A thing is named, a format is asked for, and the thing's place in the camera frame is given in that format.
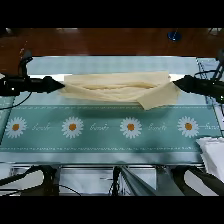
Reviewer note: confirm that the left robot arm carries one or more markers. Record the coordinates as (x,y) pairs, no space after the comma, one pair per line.
(13,85)

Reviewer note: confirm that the white garment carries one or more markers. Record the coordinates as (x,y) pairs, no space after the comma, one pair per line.
(213,155)

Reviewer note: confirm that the pale yellow shirt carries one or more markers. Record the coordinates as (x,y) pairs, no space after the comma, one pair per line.
(120,88)

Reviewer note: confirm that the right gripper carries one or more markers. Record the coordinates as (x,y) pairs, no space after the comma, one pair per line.
(190,84)

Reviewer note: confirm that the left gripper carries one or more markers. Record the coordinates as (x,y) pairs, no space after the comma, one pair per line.
(46,84)

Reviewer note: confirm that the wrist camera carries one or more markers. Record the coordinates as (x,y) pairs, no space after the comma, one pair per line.
(220,60)
(25,58)

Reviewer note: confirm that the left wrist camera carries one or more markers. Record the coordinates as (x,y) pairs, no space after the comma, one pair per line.
(25,58)

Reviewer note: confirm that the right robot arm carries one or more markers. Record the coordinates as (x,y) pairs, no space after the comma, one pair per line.
(216,90)

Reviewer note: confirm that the silver frame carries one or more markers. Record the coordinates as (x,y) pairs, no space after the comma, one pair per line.
(137,184)

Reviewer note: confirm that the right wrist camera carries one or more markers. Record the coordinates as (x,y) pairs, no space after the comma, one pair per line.
(220,60)

